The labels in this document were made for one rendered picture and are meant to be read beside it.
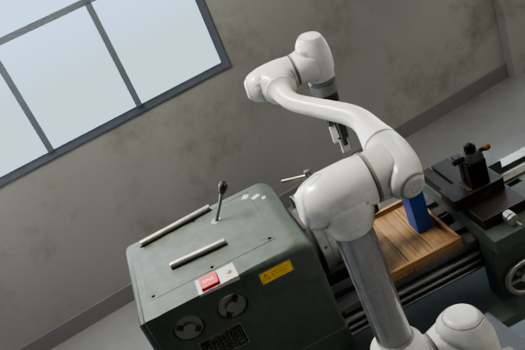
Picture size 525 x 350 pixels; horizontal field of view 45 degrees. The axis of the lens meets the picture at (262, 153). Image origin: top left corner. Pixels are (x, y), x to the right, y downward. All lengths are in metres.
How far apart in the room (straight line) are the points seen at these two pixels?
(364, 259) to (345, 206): 0.17
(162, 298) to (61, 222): 2.07
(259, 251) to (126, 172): 2.08
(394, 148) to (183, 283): 0.85
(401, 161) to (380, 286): 0.34
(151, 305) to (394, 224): 1.02
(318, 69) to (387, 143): 0.48
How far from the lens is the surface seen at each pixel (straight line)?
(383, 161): 1.55
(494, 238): 2.33
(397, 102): 4.70
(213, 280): 2.00
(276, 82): 1.92
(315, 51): 1.96
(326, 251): 2.18
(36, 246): 4.10
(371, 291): 1.69
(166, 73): 3.87
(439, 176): 2.60
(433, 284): 2.47
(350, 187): 1.52
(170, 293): 2.07
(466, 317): 1.89
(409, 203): 2.39
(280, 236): 2.06
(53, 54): 3.72
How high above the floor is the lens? 2.44
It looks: 27 degrees down
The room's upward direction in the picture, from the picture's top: 23 degrees counter-clockwise
